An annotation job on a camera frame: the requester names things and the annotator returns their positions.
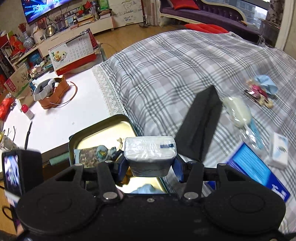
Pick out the tissue pack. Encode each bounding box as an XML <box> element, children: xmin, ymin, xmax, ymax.
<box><xmin>124</xmin><ymin>136</ymin><xmax>177</xmax><ymax>177</ymax></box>

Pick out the patterned fabric pouch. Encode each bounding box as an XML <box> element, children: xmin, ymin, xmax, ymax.
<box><xmin>74</xmin><ymin>145</ymin><xmax>120</xmax><ymax>168</ymax></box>

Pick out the blue tissue box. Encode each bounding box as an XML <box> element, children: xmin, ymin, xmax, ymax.
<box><xmin>206</xmin><ymin>141</ymin><xmax>291</xmax><ymax>203</ymax></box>

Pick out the green metal tin box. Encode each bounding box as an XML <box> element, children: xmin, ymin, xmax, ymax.
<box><xmin>68</xmin><ymin>114</ymin><xmax>169</xmax><ymax>193</ymax></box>

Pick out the white bottle red cap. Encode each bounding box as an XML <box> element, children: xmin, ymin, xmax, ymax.
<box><xmin>21</xmin><ymin>104</ymin><xmax>34</xmax><ymax>120</ymax></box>

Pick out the black foam block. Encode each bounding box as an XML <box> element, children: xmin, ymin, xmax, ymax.
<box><xmin>175</xmin><ymin>85</ymin><xmax>222</xmax><ymax>162</ymax></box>

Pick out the brown leather basket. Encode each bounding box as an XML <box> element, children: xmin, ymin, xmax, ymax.
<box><xmin>33</xmin><ymin>77</ymin><xmax>78</xmax><ymax>109</ymax></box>

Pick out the white item in plastic bag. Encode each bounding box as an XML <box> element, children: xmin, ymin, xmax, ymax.
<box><xmin>222</xmin><ymin>96</ymin><xmax>265</xmax><ymax>152</ymax></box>

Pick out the small white box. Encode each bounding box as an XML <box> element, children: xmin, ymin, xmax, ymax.
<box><xmin>268</xmin><ymin>132</ymin><xmax>288</xmax><ymax>170</ymax></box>

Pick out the grey plaid bed cover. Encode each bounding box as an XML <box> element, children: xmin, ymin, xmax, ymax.
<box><xmin>92</xmin><ymin>30</ymin><xmax>295</xmax><ymax>233</ymax></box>

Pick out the crumpled blue face mask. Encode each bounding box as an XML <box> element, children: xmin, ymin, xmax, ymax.
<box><xmin>254</xmin><ymin>75</ymin><xmax>278</xmax><ymax>95</ymax></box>

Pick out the desk calendar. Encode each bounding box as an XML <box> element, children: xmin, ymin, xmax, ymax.
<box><xmin>48</xmin><ymin>31</ymin><xmax>96</xmax><ymax>76</ymax></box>

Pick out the television screen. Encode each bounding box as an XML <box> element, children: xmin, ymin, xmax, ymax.
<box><xmin>21</xmin><ymin>0</ymin><xmax>70</xmax><ymax>23</ymax></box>

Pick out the purple chaise sofa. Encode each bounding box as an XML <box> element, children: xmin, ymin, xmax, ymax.
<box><xmin>159</xmin><ymin>1</ymin><xmax>259</xmax><ymax>42</ymax></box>

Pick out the white drawing board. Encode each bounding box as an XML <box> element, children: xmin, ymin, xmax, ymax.
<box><xmin>108</xmin><ymin>0</ymin><xmax>143</xmax><ymax>28</ymax></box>

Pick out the red cushion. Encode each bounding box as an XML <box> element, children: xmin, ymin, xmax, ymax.
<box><xmin>170</xmin><ymin>0</ymin><xmax>199</xmax><ymax>10</ymax></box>

